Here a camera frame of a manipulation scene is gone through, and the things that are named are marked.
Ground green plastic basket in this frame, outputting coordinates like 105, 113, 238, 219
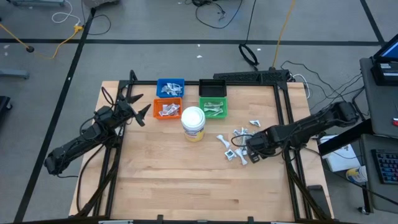
198, 97, 229, 119

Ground grey desk foot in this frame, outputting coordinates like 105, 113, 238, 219
0, 68, 30, 80

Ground blue plastic basket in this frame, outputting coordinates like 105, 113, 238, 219
156, 78, 186, 99

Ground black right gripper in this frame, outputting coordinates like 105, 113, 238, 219
246, 127, 279, 164

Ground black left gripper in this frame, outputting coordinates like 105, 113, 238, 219
116, 93, 152, 127

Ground black perforated cable tray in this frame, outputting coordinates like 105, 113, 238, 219
213, 69, 290, 85

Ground black laptop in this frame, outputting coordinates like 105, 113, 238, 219
370, 33, 398, 87

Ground black flat panel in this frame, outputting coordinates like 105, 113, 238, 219
307, 184, 333, 220

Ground black backlit keyboard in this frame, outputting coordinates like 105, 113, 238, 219
371, 148, 398, 185

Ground yellow extension cord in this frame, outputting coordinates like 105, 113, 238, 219
51, 24, 85, 60

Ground white bow-shaped wrapper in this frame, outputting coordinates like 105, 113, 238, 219
235, 148, 249, 166
216, 134, 231, 149

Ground black aluminium table frame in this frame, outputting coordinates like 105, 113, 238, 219
74, 70, 333, 224

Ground small wipes canister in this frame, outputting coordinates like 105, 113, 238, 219
345, 165, 369, 184

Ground Lysol wipes canister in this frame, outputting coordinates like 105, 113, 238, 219
180, 106, 206, 143

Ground black chair base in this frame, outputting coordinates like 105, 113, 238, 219
0, 95, 13, 131

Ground yellow hanging cable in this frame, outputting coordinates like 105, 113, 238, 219
0, 23, 35, 53
272, 0, 296, 68

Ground black plastic basket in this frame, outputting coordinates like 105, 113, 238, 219
198, 78, 228, 98

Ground orange plastic basket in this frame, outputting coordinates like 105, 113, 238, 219
153, 97, 183, 120

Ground white floor cable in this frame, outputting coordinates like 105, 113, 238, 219
51, 0, 81, 25

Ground wooden desk grey legs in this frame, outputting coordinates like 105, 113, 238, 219
6, 0, 66, 7

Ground black hanging coiled cable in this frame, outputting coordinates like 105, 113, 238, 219
238, 0, 260, 68

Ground black looped floor cable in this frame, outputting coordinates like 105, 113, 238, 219
191, 0, 244, 30
81, 0, 112, 36

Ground grey side table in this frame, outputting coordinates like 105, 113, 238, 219
359, 57, 398, 138

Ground black table leg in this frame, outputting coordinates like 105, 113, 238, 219
317, 119, 374, 156

